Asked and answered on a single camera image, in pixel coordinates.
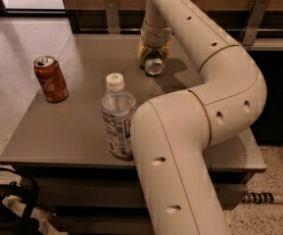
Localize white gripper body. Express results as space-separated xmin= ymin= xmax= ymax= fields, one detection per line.
xmin=140 ymin=21 xmax=172 ymax=50

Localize green soda can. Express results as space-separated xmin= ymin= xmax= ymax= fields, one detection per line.
xmin=144 ymin=52 xmax=165 ymax=76

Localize black robot base parts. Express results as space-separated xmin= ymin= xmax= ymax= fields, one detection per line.
xmin=0 ymin=141 xmax=44 ymax=235

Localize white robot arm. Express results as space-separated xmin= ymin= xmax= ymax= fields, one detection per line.
xmin=131 ymin=0 xmax=267 ymax=235

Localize red cola can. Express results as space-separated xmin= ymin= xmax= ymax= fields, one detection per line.
xmin=33 ymin=56 xmax=69 ymax=103

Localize clear plastic water bottle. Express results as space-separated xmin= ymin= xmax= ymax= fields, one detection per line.
xmin=100 ymin=72 xmax=136 ymax=160

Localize grey table with drawers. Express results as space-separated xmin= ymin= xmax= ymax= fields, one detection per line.
xmin=0 ymin=33 xmax=267 ymax=235

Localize left metal wall bracket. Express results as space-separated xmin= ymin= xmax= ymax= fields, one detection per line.
xmin=104 ymin=0 xmax=120 ymax=34

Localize metal wall bracket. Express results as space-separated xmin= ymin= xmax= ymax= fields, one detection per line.
xmin=104 ymin=0 xmax=120 ymax=34
xmin=240 ymin=0 xmax=270 ymax=46

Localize right metal wall bracket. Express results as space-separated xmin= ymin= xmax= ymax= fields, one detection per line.
xmin=240 ymin=0 xmax=270 ymax=46

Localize striped black white cable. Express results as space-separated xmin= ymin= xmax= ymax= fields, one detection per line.
xmin=241 ymin=192 xmax=283 ymax=206

